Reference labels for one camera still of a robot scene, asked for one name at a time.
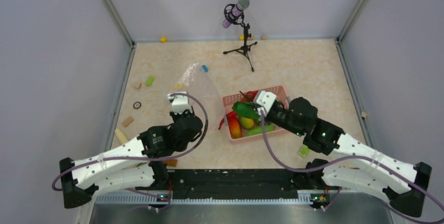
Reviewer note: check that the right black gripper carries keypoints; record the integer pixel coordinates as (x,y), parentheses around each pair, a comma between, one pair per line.
(267,117)

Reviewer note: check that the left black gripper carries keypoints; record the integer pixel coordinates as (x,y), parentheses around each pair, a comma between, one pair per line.
(176,116)

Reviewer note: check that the clear zip top bag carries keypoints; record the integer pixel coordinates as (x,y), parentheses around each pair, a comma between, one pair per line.
(199,85)

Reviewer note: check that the yellow green lemon toy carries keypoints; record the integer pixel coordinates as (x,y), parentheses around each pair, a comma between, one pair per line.
(246,123)

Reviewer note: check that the red chili pepper toy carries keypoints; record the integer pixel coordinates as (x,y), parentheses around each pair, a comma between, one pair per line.
(226,118)

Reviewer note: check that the green bok choy toy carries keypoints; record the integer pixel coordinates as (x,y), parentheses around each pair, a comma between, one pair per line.
(248,110)

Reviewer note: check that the red lychee bunch toy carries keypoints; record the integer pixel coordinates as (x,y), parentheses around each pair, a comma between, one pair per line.
(248,96)

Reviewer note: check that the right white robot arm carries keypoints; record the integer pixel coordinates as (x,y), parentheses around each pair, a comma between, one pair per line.
(401,185)

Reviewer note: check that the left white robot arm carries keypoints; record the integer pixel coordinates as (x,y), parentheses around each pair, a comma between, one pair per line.
(137,163)

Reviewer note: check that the yellow rectangular block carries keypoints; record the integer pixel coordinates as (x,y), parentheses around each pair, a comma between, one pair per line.
(179,86)

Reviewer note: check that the green cucumber toy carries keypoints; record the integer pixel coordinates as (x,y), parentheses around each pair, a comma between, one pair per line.
(258,130)

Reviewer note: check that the green lego brick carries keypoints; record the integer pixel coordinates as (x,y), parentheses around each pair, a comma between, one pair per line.
(304,151)

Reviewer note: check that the pink perforated plastic basket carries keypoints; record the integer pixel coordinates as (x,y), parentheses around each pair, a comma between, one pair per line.
(229,100)

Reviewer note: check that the brown wooden block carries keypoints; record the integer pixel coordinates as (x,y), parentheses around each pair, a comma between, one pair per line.
(171,163)

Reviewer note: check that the red yellow mango toy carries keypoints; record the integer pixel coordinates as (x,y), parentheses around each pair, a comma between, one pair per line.
(235,128)

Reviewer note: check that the small round wheel toy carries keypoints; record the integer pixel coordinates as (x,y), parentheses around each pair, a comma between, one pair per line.
(137,105)

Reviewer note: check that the green block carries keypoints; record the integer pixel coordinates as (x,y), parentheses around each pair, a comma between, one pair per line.
(149,81)

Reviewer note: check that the small tan wooden cube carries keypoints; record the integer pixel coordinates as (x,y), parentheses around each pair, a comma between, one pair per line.
(137,85)

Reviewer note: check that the tan wooden block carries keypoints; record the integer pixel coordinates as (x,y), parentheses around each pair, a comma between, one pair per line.
(126,122)

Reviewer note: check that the cream wooden cylinder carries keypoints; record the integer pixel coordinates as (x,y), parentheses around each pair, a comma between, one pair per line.
(121,137)

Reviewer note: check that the black tripod mic stand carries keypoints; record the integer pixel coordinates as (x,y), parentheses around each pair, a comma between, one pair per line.
(245,48)

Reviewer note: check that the purple microphone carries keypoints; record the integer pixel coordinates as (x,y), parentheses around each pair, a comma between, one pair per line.
(233,13)

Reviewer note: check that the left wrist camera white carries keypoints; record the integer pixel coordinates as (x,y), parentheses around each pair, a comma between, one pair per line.
(179,103)

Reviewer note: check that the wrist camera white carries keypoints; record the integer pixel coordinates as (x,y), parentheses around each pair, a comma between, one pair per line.
(264,100)
(179,103)

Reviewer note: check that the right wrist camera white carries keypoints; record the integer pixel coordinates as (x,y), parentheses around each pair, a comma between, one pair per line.
(264,100)

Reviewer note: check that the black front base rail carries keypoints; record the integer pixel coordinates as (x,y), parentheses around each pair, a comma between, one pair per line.
(231,184)

